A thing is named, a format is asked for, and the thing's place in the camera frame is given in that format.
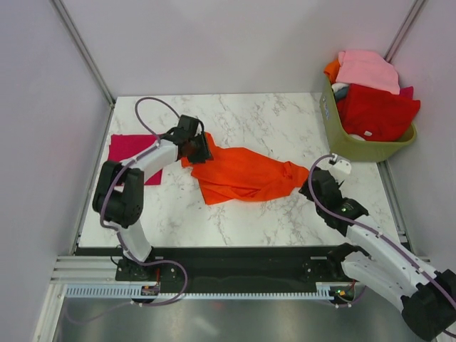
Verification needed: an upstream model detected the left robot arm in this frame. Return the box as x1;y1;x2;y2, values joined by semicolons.
92;115;212;280

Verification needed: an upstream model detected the orange garment in basket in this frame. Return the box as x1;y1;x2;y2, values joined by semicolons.
323;58;341;84

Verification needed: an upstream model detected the magenta t shirt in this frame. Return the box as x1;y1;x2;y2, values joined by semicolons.
108;133;164;187

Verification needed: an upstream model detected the left aluminium frame post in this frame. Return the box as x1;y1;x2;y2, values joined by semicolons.
49;0;115;108

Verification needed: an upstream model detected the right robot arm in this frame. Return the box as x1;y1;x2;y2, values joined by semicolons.
299;167;455;341

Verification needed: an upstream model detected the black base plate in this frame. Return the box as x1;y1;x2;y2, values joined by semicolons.
76;244;355;295

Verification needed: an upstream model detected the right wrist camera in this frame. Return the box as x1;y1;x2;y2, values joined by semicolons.
328;154;352;183

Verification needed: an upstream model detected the olive green laundry basket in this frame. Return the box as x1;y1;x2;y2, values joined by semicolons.
319;77;418;162

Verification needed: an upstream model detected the aluminium frame post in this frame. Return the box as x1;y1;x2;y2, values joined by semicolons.
384;0;428;63
49;0;115;108

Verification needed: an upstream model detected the pink t shirt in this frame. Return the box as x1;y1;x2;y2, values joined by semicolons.
336;49;400;95

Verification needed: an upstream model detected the right aluminium frame post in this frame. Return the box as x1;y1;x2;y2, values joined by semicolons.
384;0;428;63

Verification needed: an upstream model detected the teal garment in basket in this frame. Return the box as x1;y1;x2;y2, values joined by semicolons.
333;87;349;102

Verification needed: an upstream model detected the orange t shirt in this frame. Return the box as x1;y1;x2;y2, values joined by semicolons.
181;133;309;205

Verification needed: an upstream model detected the white garment in basket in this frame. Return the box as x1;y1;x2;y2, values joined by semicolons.
331;82;350;94

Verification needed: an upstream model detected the white slotted cable duct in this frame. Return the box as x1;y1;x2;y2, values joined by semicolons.
65;284;353;300

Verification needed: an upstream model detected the right aluminium rail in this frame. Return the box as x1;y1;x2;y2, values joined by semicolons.
377;161;413;252

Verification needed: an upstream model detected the red t shirt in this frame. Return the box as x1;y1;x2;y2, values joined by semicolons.
336;84;421;142

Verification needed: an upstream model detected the magenta garment in basket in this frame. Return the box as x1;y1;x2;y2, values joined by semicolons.
399;86;414;100

